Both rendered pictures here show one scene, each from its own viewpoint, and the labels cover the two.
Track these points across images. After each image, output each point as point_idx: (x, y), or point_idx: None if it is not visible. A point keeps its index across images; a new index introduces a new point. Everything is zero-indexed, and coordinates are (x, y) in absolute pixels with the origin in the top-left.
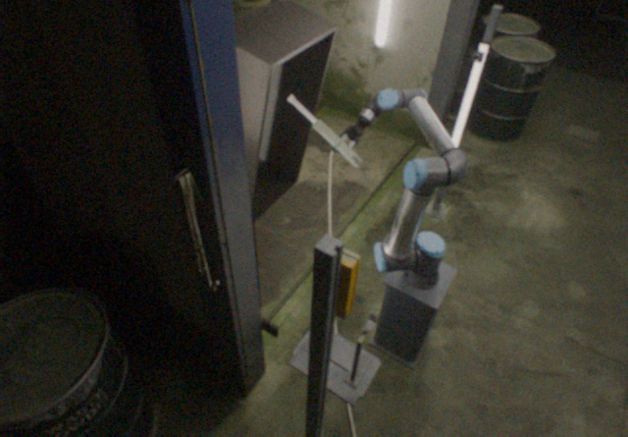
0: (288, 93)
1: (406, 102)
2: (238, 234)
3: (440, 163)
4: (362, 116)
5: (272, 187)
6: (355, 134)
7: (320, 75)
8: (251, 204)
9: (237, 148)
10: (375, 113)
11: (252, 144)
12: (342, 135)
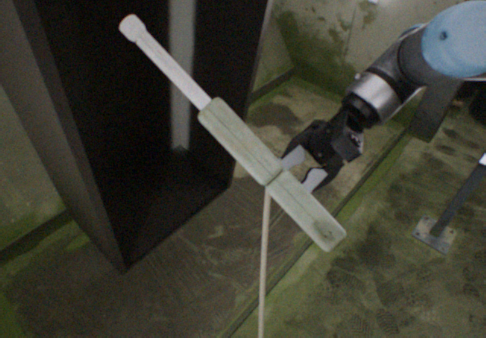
0: (209, 43)
1: None
2: None
3: None
4: (356, 96)
5: (187, 194)
6: (330, 148)
7: None
8: (146, 225)
9: None
10: (398, 90)
11: (65, 150)
12: (291, 148)
